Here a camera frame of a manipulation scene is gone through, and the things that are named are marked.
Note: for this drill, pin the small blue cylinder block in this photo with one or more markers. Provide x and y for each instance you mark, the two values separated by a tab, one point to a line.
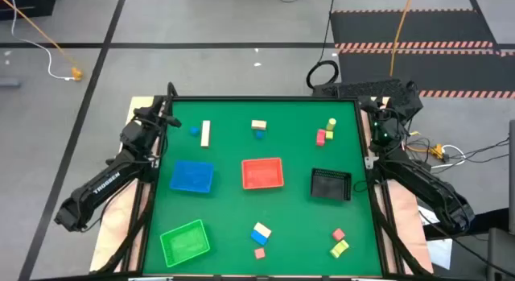
194	130

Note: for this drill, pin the pink cube block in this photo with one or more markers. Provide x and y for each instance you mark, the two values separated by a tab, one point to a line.
338	234
259	253

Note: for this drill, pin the black cabinet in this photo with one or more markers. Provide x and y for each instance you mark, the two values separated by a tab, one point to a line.
24	3

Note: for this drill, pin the yellow plug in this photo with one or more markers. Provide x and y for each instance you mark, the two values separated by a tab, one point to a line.
77	74

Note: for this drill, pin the grey box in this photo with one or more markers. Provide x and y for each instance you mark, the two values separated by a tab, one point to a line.
501	253

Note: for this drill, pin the red bridge block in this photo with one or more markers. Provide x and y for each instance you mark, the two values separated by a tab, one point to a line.
320	137

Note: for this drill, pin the yellow cube block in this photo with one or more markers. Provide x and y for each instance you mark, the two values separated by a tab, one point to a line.
329	135

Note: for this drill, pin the green plastic basket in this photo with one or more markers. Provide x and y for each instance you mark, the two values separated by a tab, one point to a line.
185	242

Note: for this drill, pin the grey flat object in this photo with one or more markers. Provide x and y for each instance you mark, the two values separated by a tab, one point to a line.
9	83

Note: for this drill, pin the yellow power strip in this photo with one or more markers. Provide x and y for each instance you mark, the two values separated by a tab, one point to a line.
436	151

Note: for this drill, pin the black plastic basket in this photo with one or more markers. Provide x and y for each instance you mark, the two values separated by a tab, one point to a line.
330	184

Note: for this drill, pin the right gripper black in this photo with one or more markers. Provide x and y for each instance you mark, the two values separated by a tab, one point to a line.
384	132

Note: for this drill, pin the white paper sheet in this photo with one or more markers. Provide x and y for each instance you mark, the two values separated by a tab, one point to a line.
440	250

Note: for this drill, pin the red plastic basket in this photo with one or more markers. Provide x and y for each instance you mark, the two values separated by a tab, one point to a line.
262	173

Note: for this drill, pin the blue plastic basket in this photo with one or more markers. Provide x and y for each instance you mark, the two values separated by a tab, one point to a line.
191	176

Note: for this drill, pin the silver metal bracket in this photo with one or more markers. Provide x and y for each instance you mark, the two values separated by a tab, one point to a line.
370	162
368	279
151	278

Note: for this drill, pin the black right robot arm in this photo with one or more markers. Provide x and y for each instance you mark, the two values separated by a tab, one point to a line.
426	184

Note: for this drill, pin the long natural wooden block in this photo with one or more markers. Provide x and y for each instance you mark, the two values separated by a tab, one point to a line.
205	133

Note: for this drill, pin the blue rectangular block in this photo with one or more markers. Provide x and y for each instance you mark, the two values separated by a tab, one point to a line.
258	237

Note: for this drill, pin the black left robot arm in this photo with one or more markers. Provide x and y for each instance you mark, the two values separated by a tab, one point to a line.
100	186

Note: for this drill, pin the black perforated computer case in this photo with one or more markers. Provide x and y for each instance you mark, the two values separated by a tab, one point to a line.
374	89

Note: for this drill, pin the black curved frame bracket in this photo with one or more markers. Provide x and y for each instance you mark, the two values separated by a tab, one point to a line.
171	89

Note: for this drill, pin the yellow cylinder block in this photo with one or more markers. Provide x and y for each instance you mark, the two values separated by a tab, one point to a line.
331	123

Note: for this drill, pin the yellow bridge block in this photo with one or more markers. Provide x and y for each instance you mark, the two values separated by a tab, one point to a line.
339	249

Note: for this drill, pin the black orange-striped floor mat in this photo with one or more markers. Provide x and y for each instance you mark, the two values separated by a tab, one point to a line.
410	27

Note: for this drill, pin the wooden table side board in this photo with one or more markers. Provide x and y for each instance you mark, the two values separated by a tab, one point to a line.
402	208
116	216

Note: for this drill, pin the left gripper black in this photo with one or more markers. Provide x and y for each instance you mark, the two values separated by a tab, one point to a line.
137	134

